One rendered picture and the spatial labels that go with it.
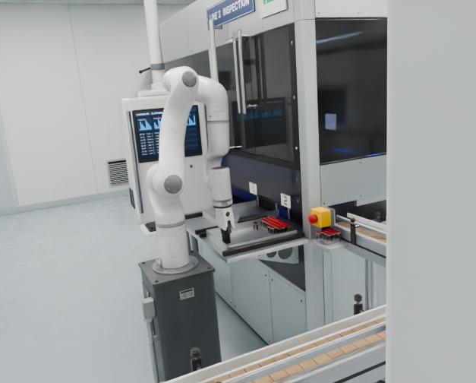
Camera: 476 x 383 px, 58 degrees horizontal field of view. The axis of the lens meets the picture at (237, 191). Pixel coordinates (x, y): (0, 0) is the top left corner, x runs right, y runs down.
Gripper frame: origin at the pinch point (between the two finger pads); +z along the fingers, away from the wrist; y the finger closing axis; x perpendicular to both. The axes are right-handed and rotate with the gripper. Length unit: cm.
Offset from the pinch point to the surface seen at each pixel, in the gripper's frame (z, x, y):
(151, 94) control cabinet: -64, 2, 91
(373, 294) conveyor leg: 27, -51, -35
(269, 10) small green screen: -95, -35, 10
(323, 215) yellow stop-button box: -8.5, -35.7, -21.7
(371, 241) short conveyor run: 0, -46, -39
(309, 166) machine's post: -27.9, -36.3, -12.5
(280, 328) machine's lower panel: 65, -34, 19
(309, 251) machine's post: 10.9, -34.9, -11.4
